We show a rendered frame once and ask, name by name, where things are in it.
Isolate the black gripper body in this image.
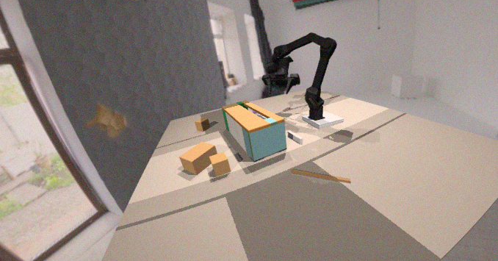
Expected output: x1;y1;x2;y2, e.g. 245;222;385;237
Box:
262;65;300;85

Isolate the brown wooden stick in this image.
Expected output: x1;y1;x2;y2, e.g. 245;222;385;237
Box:
291;169;350;183

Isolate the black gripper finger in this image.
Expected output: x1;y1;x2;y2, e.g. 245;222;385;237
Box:
286;78;296;95
265;79;273;94

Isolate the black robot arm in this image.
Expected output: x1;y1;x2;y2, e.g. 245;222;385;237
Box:
265;32;337;121

